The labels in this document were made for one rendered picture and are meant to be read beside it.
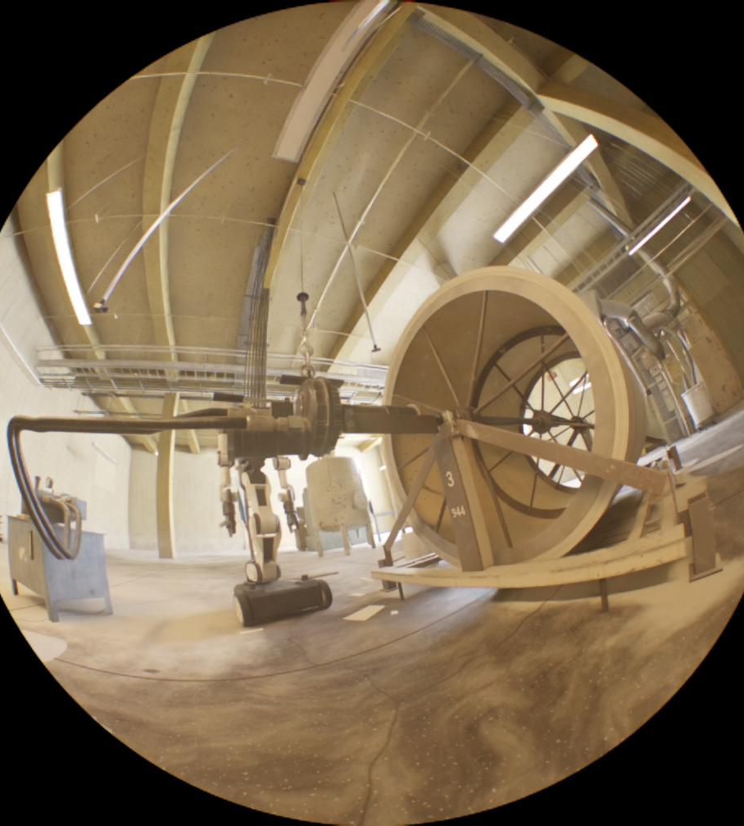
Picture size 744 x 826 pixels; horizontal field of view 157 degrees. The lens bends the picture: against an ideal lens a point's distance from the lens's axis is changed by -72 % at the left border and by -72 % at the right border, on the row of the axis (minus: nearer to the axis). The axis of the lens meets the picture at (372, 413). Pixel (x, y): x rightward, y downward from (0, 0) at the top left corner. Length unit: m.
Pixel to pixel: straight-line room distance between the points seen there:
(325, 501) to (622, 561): 5.29
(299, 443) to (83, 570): 1.60
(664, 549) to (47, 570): 2.39
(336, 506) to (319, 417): 4.76
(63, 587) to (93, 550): 0.35
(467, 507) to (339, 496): 4.56
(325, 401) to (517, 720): 1.01
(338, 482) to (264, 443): 4.82
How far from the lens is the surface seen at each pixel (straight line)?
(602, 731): 0.63
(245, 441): 0.87
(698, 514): 0.99
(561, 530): 1.23
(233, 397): 0.98
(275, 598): 1.67
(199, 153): 6.70
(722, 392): 6.73
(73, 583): 1.93
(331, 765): 0.68
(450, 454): 1.23
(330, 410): 0.87
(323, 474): 5.73
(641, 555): 0.89
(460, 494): 1.21
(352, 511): 5.62
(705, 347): 6.80
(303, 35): 6.51
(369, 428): 0.97
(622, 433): 1.11
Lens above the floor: 0.50
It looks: 23 degrees up
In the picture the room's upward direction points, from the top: 12 degrees counter-clockwise
